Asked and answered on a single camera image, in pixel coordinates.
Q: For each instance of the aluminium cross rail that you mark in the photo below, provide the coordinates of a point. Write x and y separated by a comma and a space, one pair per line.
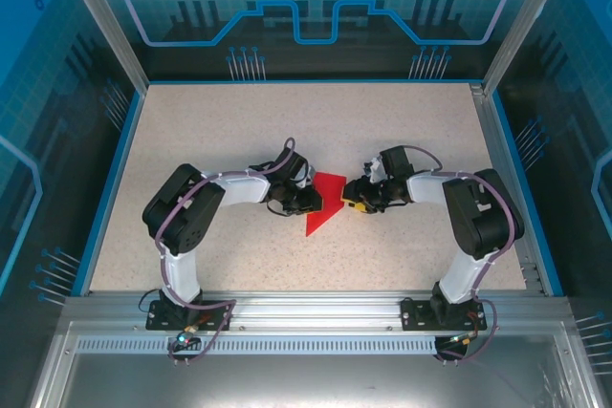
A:
311, 310

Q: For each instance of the aluminium side rail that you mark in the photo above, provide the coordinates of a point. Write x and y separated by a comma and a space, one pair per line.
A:
491, 131

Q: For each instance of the aluminium frame post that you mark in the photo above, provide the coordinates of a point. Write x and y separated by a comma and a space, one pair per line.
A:
526, 21
105, 21

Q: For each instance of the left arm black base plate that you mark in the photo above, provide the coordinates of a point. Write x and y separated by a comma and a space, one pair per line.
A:
215, 317

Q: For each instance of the blue table edge strip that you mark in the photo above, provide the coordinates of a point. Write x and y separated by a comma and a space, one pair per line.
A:
524, 188
311, 81
114, 193

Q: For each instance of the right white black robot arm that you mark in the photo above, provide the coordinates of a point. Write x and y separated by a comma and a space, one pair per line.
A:
483, 217

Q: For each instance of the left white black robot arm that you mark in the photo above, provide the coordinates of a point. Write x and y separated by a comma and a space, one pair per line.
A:
181, 212

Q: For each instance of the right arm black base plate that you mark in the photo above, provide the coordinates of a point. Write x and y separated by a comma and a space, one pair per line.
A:
413, 315

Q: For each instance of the grey metal tray panel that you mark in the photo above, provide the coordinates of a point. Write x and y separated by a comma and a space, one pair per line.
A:
311, 379

